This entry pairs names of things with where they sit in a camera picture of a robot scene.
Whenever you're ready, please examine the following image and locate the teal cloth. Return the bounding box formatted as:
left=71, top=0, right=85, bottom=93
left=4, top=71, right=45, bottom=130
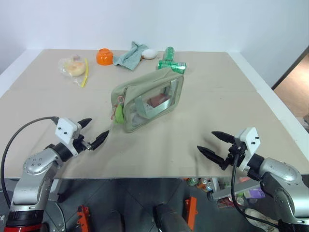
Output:
left=112, top=41, right=149, bottom=71

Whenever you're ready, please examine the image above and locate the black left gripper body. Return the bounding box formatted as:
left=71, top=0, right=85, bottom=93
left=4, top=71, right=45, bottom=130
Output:
left=72, top=125, right=94, bottom=153

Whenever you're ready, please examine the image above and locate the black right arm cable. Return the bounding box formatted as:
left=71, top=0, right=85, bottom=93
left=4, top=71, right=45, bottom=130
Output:
left=230, top=151, right=281, bottom=229

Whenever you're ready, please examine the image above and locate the orange black clamp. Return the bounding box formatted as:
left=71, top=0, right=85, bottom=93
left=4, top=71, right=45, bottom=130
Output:
left=76, top=204, right=91, bottom=232
left=185, top=196, right=198, bottom=232

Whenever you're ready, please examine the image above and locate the plastic bag with bread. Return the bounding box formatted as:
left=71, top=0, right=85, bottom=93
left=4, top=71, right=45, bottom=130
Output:
left=57, top=55, right=89, bottom=88

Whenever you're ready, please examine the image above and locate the white shoe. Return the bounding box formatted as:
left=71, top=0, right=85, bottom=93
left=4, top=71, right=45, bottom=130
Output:
left=244, top=208, right=279, bottom=229

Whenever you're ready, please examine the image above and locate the orange can under table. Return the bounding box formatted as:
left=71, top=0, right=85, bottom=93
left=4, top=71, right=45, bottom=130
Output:
left=197, top=178, right=214, bottom=193

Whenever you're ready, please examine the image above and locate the brown block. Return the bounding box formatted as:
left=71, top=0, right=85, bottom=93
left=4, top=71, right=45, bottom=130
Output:
left=147, top=93, right=172, bottom=108

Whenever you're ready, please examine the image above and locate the round bread in bag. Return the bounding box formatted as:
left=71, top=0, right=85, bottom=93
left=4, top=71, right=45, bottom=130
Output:
left=63, top=60, right=85, bottom=77

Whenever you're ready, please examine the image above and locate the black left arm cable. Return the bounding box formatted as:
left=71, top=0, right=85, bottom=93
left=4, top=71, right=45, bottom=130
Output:
left=0, top=116, right=60, bottom=210

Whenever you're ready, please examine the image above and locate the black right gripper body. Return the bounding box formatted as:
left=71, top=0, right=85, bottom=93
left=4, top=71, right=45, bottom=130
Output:
left=221, top=142, right=244, bottom=171

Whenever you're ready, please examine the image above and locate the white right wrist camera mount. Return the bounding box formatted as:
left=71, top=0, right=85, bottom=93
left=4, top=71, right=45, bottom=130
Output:
left=233, top=127, right=261, bottom=173

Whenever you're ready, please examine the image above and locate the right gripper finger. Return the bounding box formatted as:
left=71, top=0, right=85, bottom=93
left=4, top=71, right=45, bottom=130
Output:
left=197, top=145, right=226, bottom=169
left=211, top=131, right=235, bottom=145

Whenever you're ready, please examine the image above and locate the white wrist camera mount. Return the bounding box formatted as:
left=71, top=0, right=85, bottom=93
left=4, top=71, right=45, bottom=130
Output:
left=233, top=127, right=261, bottom=173
left=55, top=117, right=83, bottom=157

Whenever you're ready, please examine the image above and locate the green plastic bottle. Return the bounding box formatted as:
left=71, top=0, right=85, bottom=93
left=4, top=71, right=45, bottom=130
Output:
left=162, top=46, right=176, bottom=62

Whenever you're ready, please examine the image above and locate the green drink can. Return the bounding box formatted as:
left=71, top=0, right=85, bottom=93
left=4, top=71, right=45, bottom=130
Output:
left=158, top=60, right=188, bottom=74

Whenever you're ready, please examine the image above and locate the green plush zipper charm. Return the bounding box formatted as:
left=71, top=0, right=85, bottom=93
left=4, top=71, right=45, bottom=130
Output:
left=112, top=95, right=125, bottom=125

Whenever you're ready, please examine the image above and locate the orange bowl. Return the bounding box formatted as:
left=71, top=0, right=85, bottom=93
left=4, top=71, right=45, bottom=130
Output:
left=96, top=48, right=114, bottom=65

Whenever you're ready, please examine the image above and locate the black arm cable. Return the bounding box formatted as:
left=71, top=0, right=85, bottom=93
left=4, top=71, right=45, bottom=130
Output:
left=0, top=116, right=60, bottom=210
left=230, top=151, right=281, bottom=229

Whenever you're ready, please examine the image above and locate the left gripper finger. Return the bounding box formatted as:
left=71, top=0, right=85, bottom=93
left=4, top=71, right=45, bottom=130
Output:
left=89, top=130, right=111, bottom=151
left=76, top=118, right=93, bottom=130

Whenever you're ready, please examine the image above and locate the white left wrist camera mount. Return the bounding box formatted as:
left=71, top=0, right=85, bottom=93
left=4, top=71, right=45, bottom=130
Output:
left=55, top=117, right=83, bottom=157

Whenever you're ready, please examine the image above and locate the white shelf divider rack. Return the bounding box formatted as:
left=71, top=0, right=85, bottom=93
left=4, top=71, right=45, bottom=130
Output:
left=211, top=177, right=266, bottom=201

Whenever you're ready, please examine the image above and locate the purple packet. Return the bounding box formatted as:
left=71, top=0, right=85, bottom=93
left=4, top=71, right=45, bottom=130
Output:
left=248, top=188, right=265, bottom=199

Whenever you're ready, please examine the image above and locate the dark rounded shape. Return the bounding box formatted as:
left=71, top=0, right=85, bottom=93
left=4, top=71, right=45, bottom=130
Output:
left=154, top=204, right=191, bottom=232

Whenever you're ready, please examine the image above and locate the green transparent toiletry bag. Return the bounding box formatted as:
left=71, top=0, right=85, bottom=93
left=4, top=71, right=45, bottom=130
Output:
left=110, top=68, right=185, bottom=133

